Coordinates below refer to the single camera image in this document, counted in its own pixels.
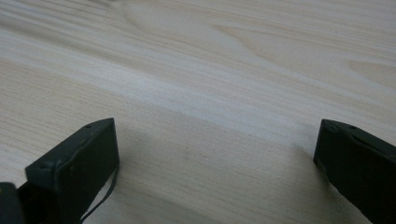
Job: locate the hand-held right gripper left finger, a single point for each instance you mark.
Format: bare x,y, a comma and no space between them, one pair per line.
77,168

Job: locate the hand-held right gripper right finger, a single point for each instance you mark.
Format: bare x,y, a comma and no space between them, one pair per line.
358,165

